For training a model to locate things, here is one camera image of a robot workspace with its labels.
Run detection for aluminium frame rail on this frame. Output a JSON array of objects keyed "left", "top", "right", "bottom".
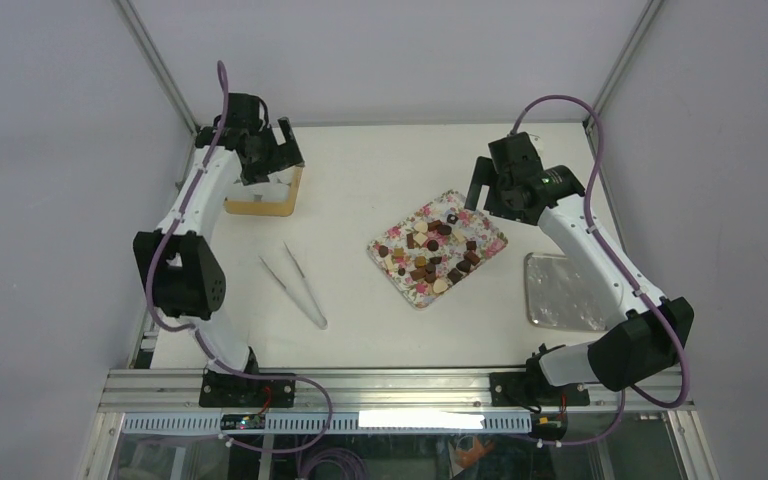
[{"left": 97, "top": 368, "right": 693, "bottom": 413}]

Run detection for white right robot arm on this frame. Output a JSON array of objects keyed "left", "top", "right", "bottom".
[{"left": 465, "top": 133, "right": 694, "bottom": 405}]

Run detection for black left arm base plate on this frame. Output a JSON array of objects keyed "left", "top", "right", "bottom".
[{"left": 198, "top": 370, "right": 296, "bottom": 409}]

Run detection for floral rectangular tray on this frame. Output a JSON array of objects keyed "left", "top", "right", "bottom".
[{"left": 367, "top": 189, "right": 508, "bottom": 310}]

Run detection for silver tin lid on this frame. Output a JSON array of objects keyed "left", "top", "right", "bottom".
[{"left": 523, "top": 253, "right": 607, "bottom": 332}]

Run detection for white slotted cable duct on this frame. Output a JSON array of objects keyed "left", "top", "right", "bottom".
[{"left": 122, "top": 410, "right": 532, "bottom": 436}]

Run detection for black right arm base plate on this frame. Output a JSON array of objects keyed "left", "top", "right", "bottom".
[{"left": 488, "top": 371, "right": 591, "bottom": 408}]

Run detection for yellow tin box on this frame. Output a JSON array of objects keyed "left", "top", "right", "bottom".
[{"left": 224, "top": 166, "right": 304, "bottom": 217}]

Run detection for silver metal tongs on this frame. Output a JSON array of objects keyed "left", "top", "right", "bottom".
[{"left": 258, "top": 242, "right": 329, "bottom": 331}]

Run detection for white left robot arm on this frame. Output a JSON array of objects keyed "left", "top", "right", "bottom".
[{"left": 132, "top": 93, "right": 305, "bottom": 406}]

